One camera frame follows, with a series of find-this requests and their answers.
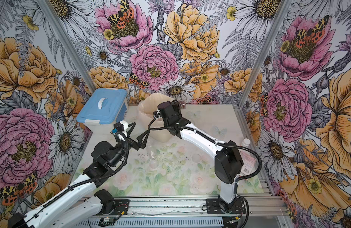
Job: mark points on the blue lidded storage box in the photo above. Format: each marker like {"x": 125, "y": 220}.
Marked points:
{"x": 104, "y": 108}

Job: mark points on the aluminium front rail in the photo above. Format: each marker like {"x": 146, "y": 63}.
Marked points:
{"x": 181, "y": 212}

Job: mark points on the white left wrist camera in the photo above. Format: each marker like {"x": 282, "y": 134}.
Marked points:
{"x": 121, "y": 126}

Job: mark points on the small white capped bottle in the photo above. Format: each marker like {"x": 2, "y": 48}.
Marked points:
{"x": 246, "y": 142}

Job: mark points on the clear jar dried tea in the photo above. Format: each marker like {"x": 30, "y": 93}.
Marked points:
{"x": 151, "y": 149}

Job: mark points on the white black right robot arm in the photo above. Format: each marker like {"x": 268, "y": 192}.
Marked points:
{"x": 227, "y": 159}

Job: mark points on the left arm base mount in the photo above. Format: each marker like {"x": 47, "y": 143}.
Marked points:
{"x": 116, "y": 207}

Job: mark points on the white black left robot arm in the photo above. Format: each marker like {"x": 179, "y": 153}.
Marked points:
{"x": 81, "y": 199}

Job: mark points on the pink white paper packet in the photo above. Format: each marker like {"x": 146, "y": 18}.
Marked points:
{"x": 249, "y": 163}

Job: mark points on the clear jar lid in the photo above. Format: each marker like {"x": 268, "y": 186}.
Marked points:
{"x": 196, "y": 158}
{"x": 153, "y": 164}

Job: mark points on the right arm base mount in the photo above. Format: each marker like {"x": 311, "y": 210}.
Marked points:
{"x": 219, "y": 207}

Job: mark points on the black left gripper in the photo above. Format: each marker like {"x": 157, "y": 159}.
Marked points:
{"x": 137, "y": 145}

